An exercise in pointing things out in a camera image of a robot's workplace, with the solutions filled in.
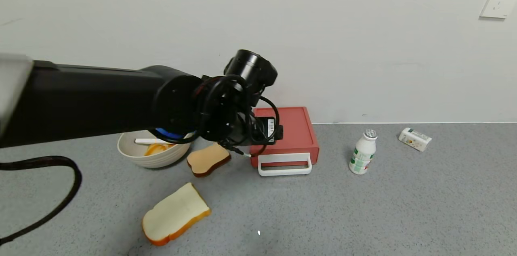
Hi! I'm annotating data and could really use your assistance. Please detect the white green drink bottle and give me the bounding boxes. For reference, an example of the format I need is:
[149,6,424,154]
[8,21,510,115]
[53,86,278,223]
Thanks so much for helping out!
[349,129,378,175]

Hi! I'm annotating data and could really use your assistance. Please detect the white stick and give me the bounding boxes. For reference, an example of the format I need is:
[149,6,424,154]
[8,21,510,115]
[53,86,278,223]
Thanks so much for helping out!
[135,138,175,145]

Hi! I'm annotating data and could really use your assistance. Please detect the small white drink carton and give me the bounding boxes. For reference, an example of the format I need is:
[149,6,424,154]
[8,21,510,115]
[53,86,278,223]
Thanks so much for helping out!
[398,128,432,152]

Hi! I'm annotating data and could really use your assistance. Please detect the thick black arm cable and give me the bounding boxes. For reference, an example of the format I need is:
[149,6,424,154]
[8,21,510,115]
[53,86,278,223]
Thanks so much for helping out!
[0,156,83,246]

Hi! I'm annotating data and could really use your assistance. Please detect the blue cloth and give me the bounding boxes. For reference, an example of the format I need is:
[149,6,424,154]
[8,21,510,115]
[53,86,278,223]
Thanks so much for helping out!
[156,128,187,140]

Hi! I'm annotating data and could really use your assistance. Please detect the large white bread slice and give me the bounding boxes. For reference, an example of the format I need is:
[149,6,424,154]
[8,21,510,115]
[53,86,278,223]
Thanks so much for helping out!
[142,183,212,246]

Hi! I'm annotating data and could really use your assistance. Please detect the small brown toast slice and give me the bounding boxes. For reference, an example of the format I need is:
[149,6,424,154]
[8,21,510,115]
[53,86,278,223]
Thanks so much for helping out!
[187,143,231,178]

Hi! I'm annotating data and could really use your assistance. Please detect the orange food piece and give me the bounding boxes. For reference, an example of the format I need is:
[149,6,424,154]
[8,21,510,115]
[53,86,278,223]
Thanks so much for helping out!
[145,144,175,156]

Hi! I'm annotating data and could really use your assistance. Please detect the beige ribbed bowl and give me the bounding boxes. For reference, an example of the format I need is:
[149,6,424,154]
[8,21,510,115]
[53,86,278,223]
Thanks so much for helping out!
[117,129,193,168]

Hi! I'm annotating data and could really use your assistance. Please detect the red drawer with white handle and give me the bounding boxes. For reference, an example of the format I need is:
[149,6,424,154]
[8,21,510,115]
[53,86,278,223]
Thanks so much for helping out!
[250,148,319,177]

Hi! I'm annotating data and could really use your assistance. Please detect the red drawer cabinet case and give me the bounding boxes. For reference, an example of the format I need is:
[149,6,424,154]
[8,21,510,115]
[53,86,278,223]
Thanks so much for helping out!
[251,107,319,168]

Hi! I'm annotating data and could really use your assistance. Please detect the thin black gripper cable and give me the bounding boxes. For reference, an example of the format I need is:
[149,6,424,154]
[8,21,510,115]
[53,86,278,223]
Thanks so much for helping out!
[194,74,280,157]

